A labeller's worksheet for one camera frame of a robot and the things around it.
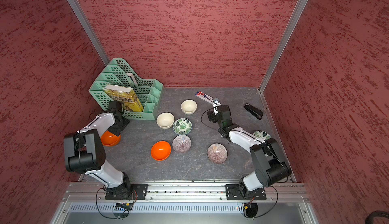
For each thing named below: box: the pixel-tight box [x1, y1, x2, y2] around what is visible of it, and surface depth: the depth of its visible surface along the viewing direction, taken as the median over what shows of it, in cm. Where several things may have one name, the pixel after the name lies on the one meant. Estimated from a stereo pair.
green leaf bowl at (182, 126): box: [172, 117, 193, 136], surface depth 98 cm
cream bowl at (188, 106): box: [180, 99, 198, 116], surface depth 108 cm
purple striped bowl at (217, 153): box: [207, 142, 228, 164], surface depth 87 cm
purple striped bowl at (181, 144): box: [172, 134, 192, 154], surface depth 90 cm
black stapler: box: [243, 102, 264, 120], surface depth 107 cm
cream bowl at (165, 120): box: [156, 112, 176, 130], surface depth 99 cm
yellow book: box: [103, 84, 144, 112], surface depth 87 cm
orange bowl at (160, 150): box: [150, 140, 172, 162], surface depth 85 cm
